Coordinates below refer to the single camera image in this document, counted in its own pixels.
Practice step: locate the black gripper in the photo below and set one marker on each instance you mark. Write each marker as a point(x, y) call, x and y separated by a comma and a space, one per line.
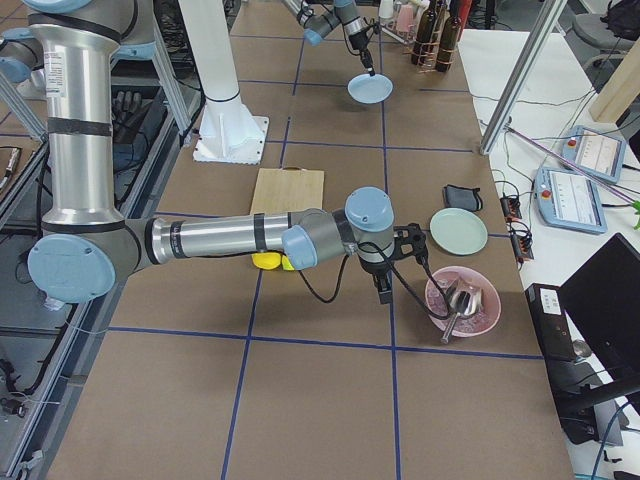
point(358, 43)
point(374, 268)

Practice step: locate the light blue plate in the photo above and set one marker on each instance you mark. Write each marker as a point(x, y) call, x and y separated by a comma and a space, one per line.
point(367, 89)

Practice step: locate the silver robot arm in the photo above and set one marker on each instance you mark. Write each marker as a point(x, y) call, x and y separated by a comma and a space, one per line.
point(357, 30)
point(88, 245)

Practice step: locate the green plate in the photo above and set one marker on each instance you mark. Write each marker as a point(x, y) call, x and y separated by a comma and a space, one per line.
point(458, 231)

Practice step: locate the dark wine bottle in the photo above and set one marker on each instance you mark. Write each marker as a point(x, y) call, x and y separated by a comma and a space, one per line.
point(448, 38)
point(426, 28)

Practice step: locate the metal scoop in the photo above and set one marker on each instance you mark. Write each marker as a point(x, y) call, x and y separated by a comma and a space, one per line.
point(465, 301)

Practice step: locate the pink bowl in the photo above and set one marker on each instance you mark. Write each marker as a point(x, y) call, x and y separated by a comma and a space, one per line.
point(487, 315)

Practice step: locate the yellow lemon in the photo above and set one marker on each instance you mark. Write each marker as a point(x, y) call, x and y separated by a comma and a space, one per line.
point(267, 260)
point(286, 264)

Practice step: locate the dark folded cloth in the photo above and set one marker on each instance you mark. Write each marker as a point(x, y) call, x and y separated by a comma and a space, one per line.
point(463, 198)

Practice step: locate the bamboo cutting board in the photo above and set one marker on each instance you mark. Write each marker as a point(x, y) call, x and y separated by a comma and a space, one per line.
point(287, 190)

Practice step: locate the black desktop computer box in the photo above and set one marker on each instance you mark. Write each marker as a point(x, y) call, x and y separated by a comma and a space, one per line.
point(550, 322)

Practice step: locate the teach pendant tablet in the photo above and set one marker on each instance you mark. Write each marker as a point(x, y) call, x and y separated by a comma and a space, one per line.
point(569, 201)
point(601, 154)

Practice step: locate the black computer monitor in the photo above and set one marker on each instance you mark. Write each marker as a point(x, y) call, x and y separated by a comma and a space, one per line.
point(602, 300)

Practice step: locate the copper wire bottle rack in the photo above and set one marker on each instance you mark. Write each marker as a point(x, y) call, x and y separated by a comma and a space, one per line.
point(433, 49)

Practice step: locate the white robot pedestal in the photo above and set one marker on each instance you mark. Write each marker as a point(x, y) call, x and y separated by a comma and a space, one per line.
point(228, 132)

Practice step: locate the aluminium frame post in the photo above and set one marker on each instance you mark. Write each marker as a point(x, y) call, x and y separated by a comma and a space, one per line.
point(535, 42)

